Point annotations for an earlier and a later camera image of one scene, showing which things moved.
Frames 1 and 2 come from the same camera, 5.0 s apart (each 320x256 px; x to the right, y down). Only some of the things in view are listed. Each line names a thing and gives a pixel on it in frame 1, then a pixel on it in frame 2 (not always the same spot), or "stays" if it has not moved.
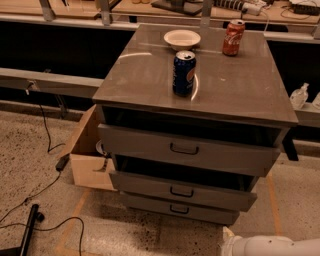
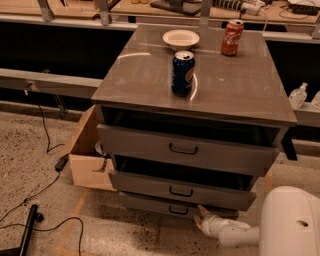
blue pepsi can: x=183 y=73 stays
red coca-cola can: x=233 y=38 stays
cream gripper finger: x=227 y=233 to x=203 y=211
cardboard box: x=90 y=167 stays
